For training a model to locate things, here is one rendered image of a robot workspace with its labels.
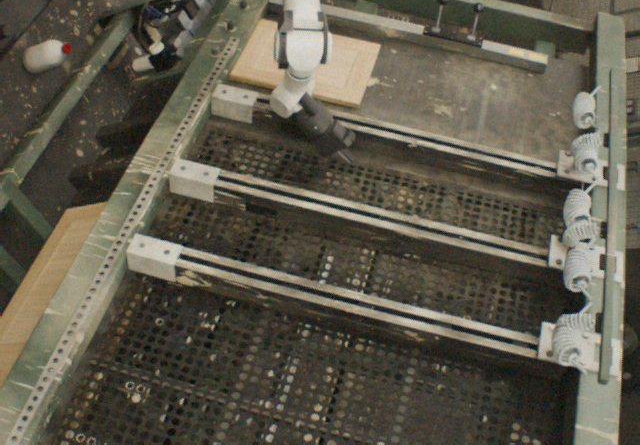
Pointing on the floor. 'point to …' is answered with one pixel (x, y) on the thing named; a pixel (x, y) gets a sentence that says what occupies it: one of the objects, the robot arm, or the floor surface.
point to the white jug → (45, 55)
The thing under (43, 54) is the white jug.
